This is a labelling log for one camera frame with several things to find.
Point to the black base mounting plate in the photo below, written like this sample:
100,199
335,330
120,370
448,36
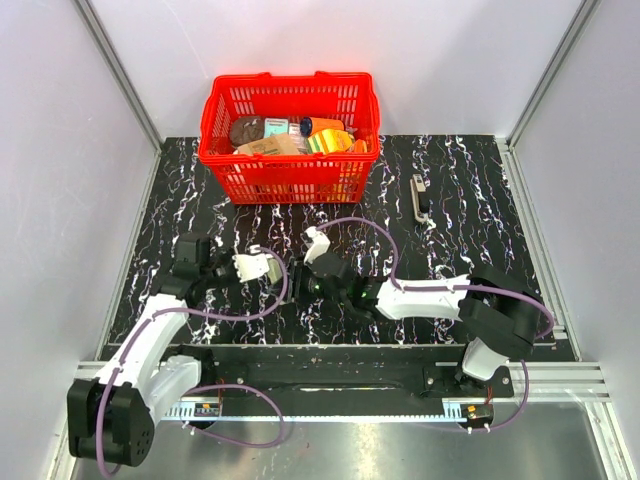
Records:
432,371

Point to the brown round cookie pack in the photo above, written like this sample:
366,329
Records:
246,129

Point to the aluminium frame rail front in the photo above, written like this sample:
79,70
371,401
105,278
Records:
431,402

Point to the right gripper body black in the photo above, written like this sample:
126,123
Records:
309,287

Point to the beige staple remover tool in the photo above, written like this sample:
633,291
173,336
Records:
420,199

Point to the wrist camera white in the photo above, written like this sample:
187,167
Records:
317,244
251,265

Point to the orange bottle blue cap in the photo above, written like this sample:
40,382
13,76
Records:
312,125

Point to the yellow green snack pack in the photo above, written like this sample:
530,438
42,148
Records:
329,141

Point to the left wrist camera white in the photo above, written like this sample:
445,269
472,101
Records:
251,265

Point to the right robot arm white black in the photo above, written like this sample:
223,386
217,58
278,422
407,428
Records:
502,315

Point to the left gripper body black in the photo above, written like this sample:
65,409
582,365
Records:
221,271

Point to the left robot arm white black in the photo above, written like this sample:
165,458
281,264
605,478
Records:
113,416

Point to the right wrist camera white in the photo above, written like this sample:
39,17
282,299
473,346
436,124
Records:
317,244

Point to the teal white small box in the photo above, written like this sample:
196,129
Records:
275,126

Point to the brown cardboard box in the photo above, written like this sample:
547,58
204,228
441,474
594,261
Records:
282,144

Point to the red plastic shopping basket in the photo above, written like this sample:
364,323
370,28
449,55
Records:
305,178

